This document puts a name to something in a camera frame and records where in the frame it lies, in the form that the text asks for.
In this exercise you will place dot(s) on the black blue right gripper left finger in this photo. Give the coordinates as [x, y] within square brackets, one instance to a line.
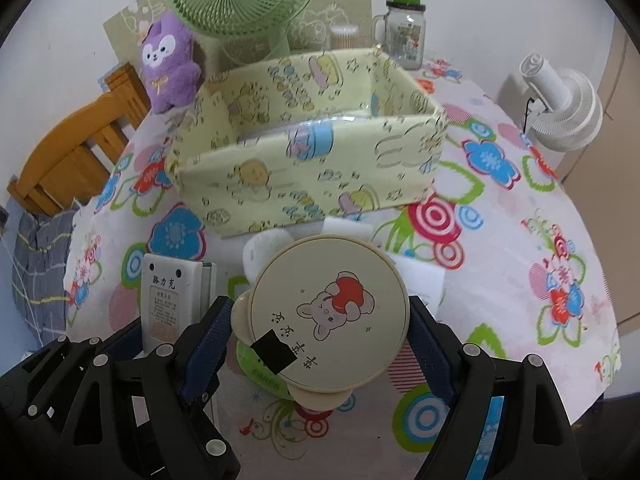
[100, 409]

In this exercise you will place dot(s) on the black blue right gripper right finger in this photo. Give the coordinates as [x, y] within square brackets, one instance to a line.
[506, 419]

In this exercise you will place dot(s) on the white labelled adapter box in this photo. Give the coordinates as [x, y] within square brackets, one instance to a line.
[175, 293]

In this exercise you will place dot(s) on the white 45W charger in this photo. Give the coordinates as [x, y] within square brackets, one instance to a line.
[422, 279]

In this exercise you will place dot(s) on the round cream bear-print case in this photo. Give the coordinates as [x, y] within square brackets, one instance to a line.
[327, 315]

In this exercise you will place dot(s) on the grey plaid cloth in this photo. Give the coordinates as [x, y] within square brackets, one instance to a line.
[38, 268]

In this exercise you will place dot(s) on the floral tablecloth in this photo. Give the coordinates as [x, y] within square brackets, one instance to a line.
[522, 276]

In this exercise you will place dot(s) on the green round object under case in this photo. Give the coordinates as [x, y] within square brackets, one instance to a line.
[262, 369]

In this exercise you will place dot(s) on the orange wooden chair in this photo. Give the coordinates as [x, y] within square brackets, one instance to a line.
[62, 168]

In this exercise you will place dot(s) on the white square charger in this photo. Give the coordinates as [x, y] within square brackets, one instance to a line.
[347, 228]

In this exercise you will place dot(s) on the white small fan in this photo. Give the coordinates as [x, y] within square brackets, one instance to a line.
[571, 113]

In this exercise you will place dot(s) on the yellow cartoon fabric storage box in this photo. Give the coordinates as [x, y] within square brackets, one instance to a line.
[298, 139]

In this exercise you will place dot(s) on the purple plush rabbit toy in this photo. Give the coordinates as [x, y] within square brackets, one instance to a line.
[169, 73]

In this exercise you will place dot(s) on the glass mason jar mug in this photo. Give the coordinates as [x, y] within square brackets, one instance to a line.
[400, 32]

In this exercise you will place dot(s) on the cotton swab container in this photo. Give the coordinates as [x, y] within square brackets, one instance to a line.
[343, 36]

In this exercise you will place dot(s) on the beige cartoon board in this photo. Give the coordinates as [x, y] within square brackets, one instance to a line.
[310, 31]

